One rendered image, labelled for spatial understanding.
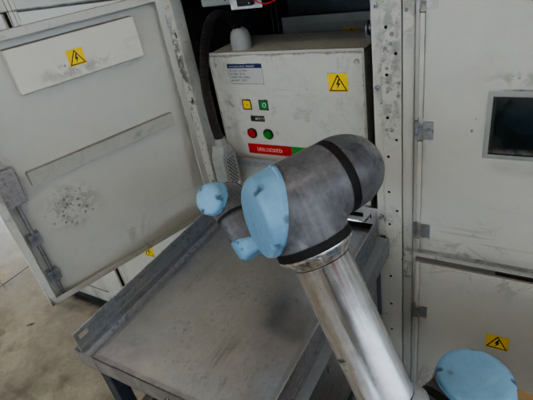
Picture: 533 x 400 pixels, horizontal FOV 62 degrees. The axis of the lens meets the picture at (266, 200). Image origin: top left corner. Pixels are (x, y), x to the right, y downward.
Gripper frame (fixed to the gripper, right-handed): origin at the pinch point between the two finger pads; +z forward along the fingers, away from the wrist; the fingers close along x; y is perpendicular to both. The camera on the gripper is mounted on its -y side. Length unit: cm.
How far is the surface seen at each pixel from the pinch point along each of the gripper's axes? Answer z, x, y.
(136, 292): -23.8, -31.3, -28.2
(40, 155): -40, 5, -51
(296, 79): -1.7, 33.0, 3.9
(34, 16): -19, 51, -91
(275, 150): 9.8, 13.2, -6.5
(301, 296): -8.7, -24.9, 15.9
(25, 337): 30, -101, -161
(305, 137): 7.2, 17.7, 4.7
